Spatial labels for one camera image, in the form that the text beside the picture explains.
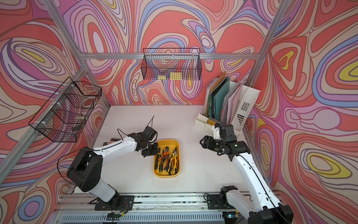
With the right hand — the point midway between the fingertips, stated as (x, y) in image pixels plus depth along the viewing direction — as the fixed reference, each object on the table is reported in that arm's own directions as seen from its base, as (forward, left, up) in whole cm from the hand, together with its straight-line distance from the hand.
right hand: (205, 146), depth 77 cm
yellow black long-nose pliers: (-3, +29, -11) cm, 31 cm away
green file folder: (+27, -9, +8) cm, 29 cm away
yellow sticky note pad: (+43, +15, +18) cm, 50 cm away
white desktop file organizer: (+36, -36, +3) cm, 51 cm away
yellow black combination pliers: (+1, +18, -11) cm, 22 cm away
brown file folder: (+40, -13, +15) cm, 44 cm away
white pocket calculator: (+16, +61, -15) cm, 65 cm away
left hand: (+3, +28, -12) cm, 30 cm away
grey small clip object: (+12, +66, -12) cm, 68 cm away
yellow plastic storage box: (+10, +20, -14) cm, 27 cm away
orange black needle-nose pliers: (-2, +27, -13) cm, 30 cm away
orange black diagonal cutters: (+2, +23, -12) cm, 26 cm away
